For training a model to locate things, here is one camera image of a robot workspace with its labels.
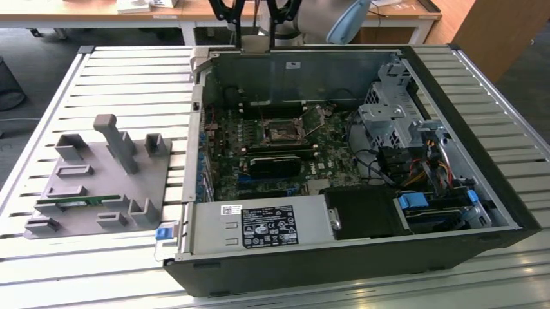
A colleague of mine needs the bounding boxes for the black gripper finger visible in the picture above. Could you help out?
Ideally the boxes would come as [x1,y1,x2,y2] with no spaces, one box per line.
[208,0,246,50]
[264,0,304,53]

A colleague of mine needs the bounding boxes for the silver square CPU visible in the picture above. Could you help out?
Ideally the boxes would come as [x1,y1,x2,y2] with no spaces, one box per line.
[240,35,271,55]

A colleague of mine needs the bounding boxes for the CPU socket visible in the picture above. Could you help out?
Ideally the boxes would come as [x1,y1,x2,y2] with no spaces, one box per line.
[256,118,308,145]

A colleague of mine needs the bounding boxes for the black RAM slot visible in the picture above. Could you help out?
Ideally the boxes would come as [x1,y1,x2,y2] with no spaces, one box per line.
[246,144,319,152]
[246,149,319,158]

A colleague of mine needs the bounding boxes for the metal socket cover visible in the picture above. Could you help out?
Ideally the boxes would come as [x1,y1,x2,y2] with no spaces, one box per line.
[303,104,336,122]

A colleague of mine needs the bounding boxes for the metal locking lever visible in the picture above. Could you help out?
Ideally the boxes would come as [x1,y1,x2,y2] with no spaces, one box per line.
[307,112,336,138]

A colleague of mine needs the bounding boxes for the silver metal drive cage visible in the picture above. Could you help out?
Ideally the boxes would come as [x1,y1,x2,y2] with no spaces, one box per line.
[356,61,431,152]

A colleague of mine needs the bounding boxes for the wooden desk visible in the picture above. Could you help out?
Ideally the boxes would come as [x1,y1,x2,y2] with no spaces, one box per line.
[0,0,443,46]

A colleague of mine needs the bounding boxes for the green motherboard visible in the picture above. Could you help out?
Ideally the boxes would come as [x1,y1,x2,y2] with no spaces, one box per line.
[198,102,365,202]

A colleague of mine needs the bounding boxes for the silver chipset heatsink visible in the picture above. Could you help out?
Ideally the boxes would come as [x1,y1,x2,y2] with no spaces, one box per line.
[305,180,331,196]

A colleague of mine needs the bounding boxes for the wooden cabinet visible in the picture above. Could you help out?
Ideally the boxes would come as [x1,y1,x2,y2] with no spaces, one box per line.
[423,0,550,83]

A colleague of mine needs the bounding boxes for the grey plastic parts rack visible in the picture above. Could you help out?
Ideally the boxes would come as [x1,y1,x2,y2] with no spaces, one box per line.
[22,114,172,241]

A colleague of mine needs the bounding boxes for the black plastic shroud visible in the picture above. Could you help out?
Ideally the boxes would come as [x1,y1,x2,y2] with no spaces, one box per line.
[321,188,408,241]

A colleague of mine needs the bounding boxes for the grey power supply unit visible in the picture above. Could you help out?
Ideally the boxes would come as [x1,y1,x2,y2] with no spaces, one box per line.
[184,192,340,255]

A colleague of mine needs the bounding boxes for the green RAM stick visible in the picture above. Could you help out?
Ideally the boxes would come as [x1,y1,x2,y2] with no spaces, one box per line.
[36,194,120,207]

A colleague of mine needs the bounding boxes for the blue disk carrier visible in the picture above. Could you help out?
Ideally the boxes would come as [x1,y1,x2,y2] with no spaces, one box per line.
[396,191,463,226]

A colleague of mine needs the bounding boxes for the black open PC case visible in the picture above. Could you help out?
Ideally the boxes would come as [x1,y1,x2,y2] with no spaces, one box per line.
[152,43,541,299]

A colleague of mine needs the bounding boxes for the coloured power wire bundle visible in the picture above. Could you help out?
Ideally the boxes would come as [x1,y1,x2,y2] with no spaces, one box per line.
[401,159,456,187]

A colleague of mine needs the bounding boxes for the blue latch handle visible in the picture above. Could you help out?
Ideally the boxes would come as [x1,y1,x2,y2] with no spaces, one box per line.
[154,227,180,241]

